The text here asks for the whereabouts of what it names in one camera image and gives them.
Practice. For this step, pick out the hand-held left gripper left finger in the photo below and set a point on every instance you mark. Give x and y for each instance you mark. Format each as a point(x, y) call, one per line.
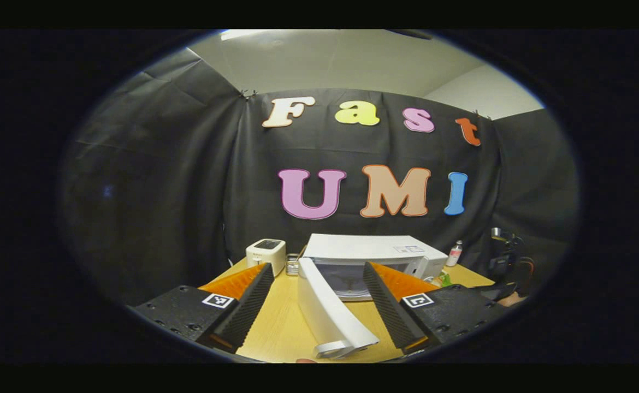
point(248, 311)

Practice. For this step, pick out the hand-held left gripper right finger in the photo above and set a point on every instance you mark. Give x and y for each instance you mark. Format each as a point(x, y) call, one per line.
point(390, 314)

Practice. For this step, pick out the plate of green vegetables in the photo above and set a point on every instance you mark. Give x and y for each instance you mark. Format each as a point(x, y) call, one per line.
point(445, 279)

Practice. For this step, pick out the white microwave oven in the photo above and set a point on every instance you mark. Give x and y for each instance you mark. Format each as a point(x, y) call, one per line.
point(368, 248)

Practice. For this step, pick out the small bottle with pink label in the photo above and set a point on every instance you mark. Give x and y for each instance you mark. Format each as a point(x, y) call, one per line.
point(454, 254)

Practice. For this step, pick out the white toaster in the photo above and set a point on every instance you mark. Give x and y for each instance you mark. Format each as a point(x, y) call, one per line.
point(265, 256)

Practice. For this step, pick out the black backdrop cloth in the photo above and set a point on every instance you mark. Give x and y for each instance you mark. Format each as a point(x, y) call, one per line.
point(161, 191)

